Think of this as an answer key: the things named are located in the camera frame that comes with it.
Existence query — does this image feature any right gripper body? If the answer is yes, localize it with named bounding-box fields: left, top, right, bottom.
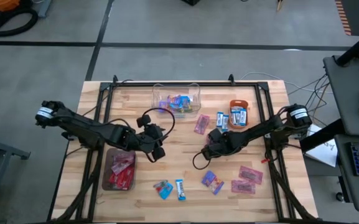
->
left=208, top=128, right=240, bottom=157

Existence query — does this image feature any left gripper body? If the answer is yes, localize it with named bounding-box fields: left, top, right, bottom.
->
left=125, top=123, right=168, bottom=162

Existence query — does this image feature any red translucent candy bag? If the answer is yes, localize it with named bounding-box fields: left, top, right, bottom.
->
left=239, top=166, right=264, bottom=185
left=110, top=152, right=136, bottom=175
left=231, top=179, right=257, bottom=195
left=193, top=114, right=211, bottom=136

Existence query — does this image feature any clear gummy candy bag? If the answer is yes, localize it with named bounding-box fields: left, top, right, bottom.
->
left=153, top=179, right=169, bottom=192
left=210, top=177, right=225, bottom=196

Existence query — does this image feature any orange plastic bin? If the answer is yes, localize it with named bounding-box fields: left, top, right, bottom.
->
left=228, top=99, right=250, bottom=129

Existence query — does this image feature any clear plastic bin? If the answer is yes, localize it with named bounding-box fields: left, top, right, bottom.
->
left=152, top=82, right=202, bottom=119

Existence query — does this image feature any grey translucent plastic bin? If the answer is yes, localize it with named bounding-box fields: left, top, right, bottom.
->
left=101, top=147, right=138, bottom=191

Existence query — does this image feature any black desk crossbar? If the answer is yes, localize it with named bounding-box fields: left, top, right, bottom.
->
left=299, top=119, right=345, bottom=152

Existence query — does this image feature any white paper sheet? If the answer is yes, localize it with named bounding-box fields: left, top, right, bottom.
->
left=304, top=124, right=338, bottom=168

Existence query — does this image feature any grey metal cart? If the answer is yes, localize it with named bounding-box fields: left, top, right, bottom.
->
left=0, top=124, right=32, bottom=224

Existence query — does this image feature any black diagonal pole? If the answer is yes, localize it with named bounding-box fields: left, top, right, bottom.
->
left=335, top=26, right=359, bottom=67

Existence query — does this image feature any orange shop vacuum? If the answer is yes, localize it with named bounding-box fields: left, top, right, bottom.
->
left=0, top=0, right=23, bottom=30

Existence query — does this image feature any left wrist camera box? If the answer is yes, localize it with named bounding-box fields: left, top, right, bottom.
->
left=136, top=114, right=152, bottom=128

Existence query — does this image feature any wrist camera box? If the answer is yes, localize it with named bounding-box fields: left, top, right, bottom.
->
left=136, top=114, right=152, bottom=128
left=200, top=147, right=214, bottom=161

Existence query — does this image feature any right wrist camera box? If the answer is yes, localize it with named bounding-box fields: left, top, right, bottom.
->
left=200, top=147, right=214, bottom=161

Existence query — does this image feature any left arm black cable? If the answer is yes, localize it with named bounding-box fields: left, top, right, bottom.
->
left=141, top=107, right=176, bottom=146

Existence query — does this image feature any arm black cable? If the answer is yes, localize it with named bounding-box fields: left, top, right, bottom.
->
left=141, top=107, right=176, bottom=146
left=192, top=151, right=212, bottom=170

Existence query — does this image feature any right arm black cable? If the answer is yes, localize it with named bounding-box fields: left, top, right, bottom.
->
left=192, top=151, right=212, bottom=170

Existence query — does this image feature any black aluminium table frame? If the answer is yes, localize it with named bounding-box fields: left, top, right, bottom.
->
left=47, top=74, right=320, bottom=223

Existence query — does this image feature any white floor cable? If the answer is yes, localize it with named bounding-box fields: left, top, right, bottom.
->
left=239, top=72, right=334, bottom=95

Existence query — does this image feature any black floor cable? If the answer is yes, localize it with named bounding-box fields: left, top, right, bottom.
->
left=287, top=73, right=334, bottom=110

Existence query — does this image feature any black vacuum hose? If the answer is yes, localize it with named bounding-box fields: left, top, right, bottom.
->
left=0, top=7, right=39, bottom=37

